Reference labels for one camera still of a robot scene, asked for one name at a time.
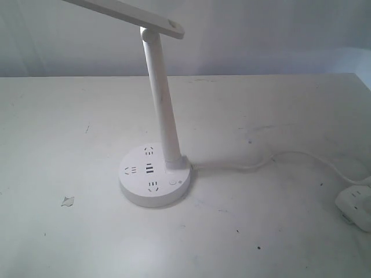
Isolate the white desk lamp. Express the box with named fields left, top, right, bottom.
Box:
left=72, top=1, right=191, bottom=208

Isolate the white power strip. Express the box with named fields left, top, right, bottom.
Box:
left=335, top=185, right=370, bottom=233

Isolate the white power cable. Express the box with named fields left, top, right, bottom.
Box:
left=191, top=150, right=371, bottom=185

